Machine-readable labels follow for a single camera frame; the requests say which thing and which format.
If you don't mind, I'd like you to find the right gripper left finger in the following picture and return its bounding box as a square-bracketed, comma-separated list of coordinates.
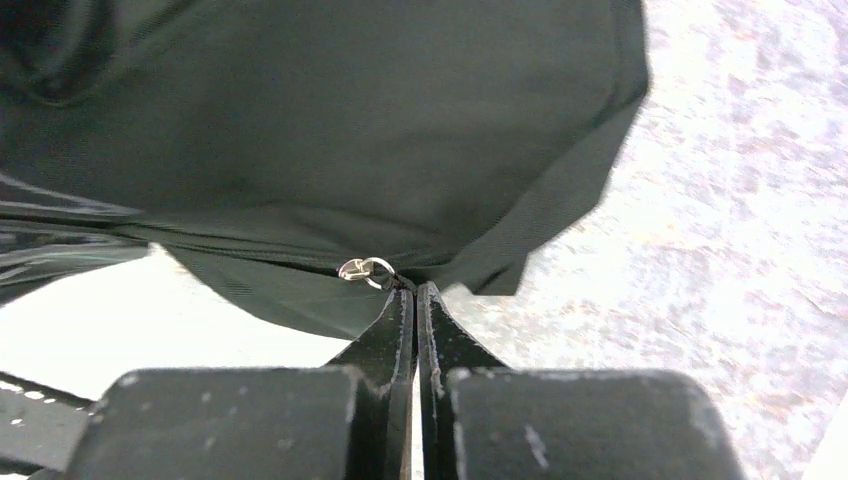
[66, 289, 415, 480]

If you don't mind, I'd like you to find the black student backpack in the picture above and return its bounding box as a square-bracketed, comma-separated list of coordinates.
[0, 0, 651, 340]

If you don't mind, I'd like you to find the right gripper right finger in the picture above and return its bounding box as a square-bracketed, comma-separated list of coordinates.
[416, 283, 744, 480]

